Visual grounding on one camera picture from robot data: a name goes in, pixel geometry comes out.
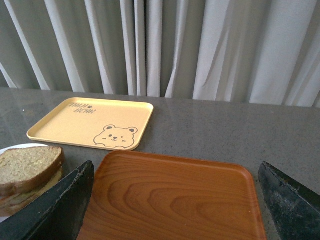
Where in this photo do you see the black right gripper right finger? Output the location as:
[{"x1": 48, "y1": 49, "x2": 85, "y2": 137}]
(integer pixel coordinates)
[{"x1": 258, "y1": 161, "x2": 320, "y2": 240}]

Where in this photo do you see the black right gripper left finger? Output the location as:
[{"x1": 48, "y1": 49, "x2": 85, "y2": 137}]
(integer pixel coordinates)
[{"x1": 0, "y1": 160, "x2": 95, "y2": 240}]

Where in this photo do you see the white round plate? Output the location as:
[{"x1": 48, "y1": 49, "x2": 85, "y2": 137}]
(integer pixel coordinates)
[{"x1": 0, "y1": 143, "x2": 49, "y2": 225}]

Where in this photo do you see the brown bread slice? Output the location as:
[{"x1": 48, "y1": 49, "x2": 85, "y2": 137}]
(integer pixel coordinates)
[
  {"x1": 0, "y1": 167, "x2": 64, "y2": 217},
  {"x1": 0, "y1": 146, "x2": 65, "y2": 197}
]

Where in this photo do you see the brown wooden tray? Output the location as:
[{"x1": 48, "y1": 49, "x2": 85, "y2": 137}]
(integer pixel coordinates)
[{"x1": 78, "y1": 151, "x2": 267, "y2": 240}]

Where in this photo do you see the yellow bear tray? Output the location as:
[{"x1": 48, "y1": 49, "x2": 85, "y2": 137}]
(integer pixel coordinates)
[{"x1": 27, "y1": 97, "x2": 154, "y2": 151}]

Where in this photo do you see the grey curtain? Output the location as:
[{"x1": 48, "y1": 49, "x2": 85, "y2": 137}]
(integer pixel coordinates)
[{"x1": 0, "y1": 0, "x2": 320, "y2": 108}]

